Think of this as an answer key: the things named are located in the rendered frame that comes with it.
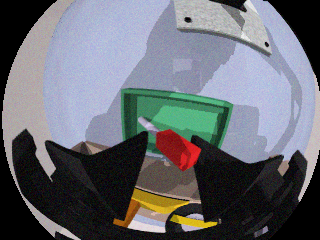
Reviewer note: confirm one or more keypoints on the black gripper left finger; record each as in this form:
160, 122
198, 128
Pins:
110, 174

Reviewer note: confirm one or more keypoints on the red-headed pin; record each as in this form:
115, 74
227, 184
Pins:
180, 151

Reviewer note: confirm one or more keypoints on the green tray floor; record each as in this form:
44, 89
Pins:
186, 117

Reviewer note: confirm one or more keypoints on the green tray rim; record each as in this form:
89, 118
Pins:
125, 104

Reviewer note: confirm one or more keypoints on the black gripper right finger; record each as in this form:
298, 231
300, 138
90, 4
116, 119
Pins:
224, 179

